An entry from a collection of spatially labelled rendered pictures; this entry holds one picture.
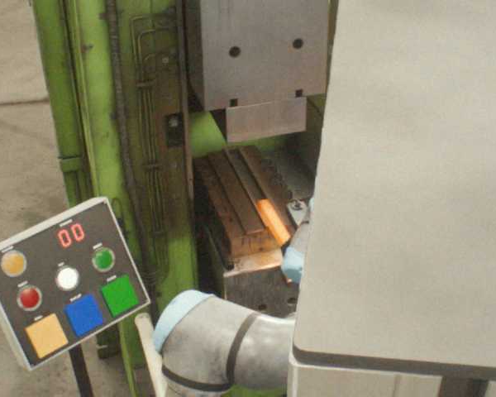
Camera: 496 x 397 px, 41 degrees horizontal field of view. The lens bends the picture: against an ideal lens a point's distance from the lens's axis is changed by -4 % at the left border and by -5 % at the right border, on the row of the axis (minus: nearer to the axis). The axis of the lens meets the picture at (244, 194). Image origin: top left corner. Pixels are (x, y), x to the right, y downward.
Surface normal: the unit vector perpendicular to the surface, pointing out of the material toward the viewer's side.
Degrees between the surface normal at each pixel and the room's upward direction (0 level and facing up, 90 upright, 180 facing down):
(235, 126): 90
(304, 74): 90
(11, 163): 0
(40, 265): 60
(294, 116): 90
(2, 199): 0
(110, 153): 90
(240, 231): 0
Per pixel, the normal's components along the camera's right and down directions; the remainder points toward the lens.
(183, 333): -0.37, -0.11
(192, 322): -0.26, -0.42
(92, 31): 0.29, 0.54
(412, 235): -0.01, -0.82
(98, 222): 0.57, -0.04
